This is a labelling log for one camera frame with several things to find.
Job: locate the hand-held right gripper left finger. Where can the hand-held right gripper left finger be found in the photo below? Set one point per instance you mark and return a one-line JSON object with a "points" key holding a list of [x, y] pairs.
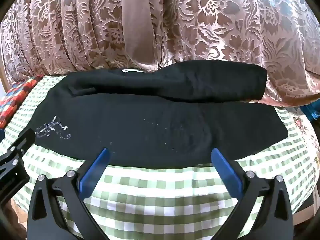
{"points": [[96, 168]]}

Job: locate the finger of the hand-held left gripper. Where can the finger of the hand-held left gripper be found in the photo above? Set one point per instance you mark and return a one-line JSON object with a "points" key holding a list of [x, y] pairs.
{"points": [[22, 140]]}

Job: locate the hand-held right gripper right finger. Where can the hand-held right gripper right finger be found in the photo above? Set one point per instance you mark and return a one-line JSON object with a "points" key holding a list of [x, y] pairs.
{"points": [[225, 170]]}

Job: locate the black pants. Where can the black pants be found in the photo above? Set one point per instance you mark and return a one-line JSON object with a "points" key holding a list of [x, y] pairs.
{"points": [[150, 130]]}

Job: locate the red blue checkered cloth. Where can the red blue checkered cloth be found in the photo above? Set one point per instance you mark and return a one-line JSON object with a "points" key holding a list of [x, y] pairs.
{"points": [[15, 97]]}

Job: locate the green checked cloth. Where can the green checked cloth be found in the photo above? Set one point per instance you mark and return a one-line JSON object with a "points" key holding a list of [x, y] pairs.
{"points": [[155, 192]]}

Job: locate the flower print cloth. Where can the flower print cloth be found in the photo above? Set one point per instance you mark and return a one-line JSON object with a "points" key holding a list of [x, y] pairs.
{"points": [[305, 127]]}

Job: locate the brown floral curtain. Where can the brown floral curtain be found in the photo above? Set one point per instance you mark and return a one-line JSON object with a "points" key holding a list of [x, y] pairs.
{"points": [[225, 30]]}

